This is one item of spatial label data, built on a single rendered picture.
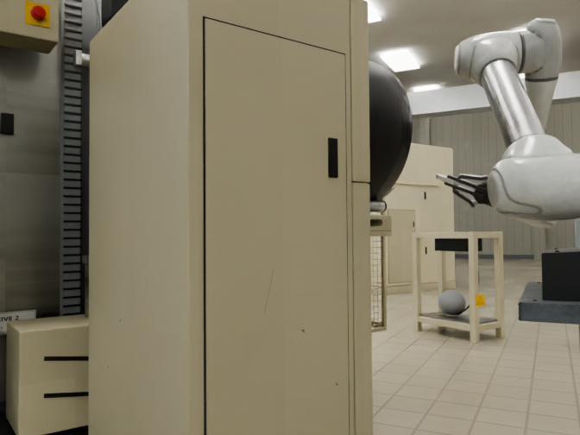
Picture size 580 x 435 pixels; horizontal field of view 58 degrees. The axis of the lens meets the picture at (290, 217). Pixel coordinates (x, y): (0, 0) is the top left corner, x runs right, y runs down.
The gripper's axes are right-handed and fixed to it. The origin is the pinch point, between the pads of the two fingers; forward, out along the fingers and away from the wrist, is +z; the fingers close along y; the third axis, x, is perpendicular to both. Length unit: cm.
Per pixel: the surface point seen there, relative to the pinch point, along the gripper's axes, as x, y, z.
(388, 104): -7.9, -19.5, 28.9
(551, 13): 921, -153, -163
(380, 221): -8.6, 21.5, 16.7
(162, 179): -117, -9, 57
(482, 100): 1087, 42, -133
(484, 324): 167, 128, -87
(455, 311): 186, 136, -69
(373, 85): -8.6, -24.2, 36.3
